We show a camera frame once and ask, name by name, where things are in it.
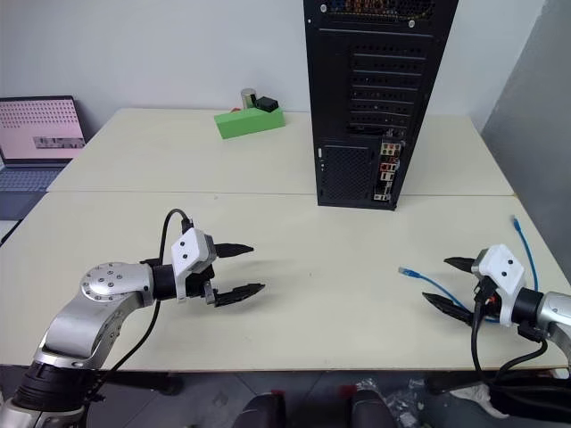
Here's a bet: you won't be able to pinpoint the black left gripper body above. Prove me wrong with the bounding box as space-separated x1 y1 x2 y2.
185 265 220 307

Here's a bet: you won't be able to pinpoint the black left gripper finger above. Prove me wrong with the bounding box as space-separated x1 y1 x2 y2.
215 243 255 260
213 282 267 309

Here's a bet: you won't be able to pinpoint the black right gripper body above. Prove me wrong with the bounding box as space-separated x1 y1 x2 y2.
471 275 501 323

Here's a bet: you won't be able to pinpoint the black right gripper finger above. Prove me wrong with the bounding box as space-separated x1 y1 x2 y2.
443 256 476 275
422 292 475 326

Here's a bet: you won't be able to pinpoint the crumpled white plastic wrap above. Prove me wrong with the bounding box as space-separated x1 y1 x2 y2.
462 383 510 419

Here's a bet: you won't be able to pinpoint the crumpled clear plastic scraps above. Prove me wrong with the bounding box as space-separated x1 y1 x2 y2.
356 377 427 427

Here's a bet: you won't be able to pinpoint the dark rounded shape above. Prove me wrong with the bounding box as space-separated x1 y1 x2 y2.
234 391 287 428
350 386 396 428

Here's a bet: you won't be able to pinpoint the green box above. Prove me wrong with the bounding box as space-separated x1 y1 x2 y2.
213 106 286 142

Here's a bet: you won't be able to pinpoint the black computer tower case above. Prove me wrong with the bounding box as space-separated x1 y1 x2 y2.
302 0 460 211

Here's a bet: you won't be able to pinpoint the silver metal cylinder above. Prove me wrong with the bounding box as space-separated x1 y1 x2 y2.
240 87 261 111

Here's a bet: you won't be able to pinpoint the open grey laptop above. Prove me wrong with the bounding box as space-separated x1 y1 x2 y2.
0 95 88 195

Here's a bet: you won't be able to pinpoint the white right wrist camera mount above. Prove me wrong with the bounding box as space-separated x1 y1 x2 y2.
472 243 525 329

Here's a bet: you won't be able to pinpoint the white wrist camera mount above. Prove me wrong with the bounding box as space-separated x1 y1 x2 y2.
170 228 219 303
472 243 525 329

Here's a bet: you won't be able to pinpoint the blue ethernet cable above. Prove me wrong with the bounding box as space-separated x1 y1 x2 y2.
397 214 539 325

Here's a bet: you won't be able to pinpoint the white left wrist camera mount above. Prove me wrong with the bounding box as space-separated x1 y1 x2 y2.
170 228 219 303

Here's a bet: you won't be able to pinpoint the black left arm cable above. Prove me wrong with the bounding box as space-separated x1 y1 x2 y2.
87 208 194 402

